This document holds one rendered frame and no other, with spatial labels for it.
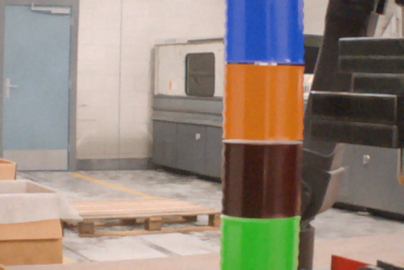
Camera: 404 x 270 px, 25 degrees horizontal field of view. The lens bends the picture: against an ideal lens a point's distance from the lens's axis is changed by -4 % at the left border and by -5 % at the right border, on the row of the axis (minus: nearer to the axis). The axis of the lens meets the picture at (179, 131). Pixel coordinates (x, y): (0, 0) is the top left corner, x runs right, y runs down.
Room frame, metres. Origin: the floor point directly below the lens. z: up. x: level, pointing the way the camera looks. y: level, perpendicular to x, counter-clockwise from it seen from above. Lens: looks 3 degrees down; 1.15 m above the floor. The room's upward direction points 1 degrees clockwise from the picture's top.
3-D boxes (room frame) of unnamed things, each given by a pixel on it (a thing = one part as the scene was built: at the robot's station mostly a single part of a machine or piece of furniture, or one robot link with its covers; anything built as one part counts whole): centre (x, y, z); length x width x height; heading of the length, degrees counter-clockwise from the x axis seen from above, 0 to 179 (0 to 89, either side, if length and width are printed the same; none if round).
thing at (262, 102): (0.44, -0.04, 1.14); 0.04 x 0.04 x 0.03
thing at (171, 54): (11.13, -0.69, 1.24); 2.95 x 0.98 x 0.90; 25
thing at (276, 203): (0.44, -0.04, 1.10); 0.04 x 0.04 x 0.03
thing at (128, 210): (7.50, 0.40, 0.07); 1.20 x 1.00 x 0.14; 117
